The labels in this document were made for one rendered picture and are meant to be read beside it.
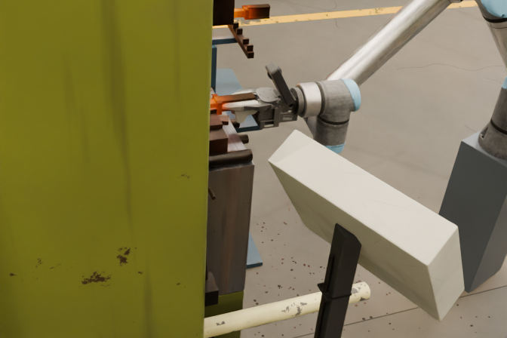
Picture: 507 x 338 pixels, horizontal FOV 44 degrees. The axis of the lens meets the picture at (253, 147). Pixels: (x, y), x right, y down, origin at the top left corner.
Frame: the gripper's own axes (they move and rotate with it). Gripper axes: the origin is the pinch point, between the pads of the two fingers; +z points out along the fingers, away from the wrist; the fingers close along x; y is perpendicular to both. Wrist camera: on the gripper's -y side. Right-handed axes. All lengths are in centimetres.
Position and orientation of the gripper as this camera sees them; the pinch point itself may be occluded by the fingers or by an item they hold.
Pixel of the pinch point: (225, 102)
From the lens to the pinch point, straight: 159.3
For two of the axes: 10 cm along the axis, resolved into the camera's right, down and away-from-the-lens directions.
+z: -9.4, 1.3, -3.1
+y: -0.8, 8.1, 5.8
